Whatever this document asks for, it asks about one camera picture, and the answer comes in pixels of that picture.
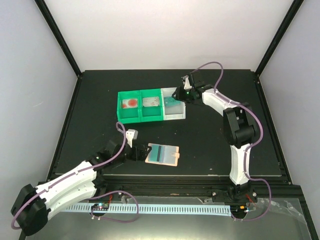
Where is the white card in bin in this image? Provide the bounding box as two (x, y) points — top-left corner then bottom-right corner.
(142, 96), (160, 108)

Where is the black frame post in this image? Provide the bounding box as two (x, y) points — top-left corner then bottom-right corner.
(34, 0), (82, 78)
(255, 0), (304, 77)

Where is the teal VIP card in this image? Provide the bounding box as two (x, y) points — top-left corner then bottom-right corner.
(147, 144), (165, 163)
(163, 96), (181, 108)

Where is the purple cable loop front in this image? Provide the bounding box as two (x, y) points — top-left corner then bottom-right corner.
(90, 186), (142, 222)

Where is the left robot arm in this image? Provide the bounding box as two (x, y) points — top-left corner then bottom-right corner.
(10, 140), (152, 236)

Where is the white bin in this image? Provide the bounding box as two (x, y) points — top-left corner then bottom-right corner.
(160, 87), (186, 121)

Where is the beige card holder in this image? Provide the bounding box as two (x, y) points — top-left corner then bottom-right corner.
(145, 143), (180, 167)

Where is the green bin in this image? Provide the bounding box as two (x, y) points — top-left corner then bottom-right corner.
(116, 90), (141, 124)
(139, 88), (164, 123)

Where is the white slotted cable duct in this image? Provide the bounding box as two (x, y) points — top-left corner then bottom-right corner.
(64, 202), (231, 217)

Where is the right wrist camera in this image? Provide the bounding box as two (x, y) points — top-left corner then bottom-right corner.
(182, 75), (195, 91)

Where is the black frame post right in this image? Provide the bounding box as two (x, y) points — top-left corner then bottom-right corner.
(255, 0), (304, 77)

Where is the black aluminium rail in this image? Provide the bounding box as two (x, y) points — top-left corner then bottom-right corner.
(92, 174), (234, 197)

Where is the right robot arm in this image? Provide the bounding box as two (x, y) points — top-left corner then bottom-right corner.
(172, 85), (263, 202)

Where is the red circle card in bin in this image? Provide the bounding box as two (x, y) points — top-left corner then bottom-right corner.
(121, 98), (138, 109)

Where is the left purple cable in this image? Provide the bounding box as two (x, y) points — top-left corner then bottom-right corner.
(11, 121), (128, 230)

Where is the black frame post left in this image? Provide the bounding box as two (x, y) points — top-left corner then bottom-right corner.
(34, 0), (82, 78)

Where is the small circuit board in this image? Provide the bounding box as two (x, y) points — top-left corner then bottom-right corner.
(91, 203), (109, 211)

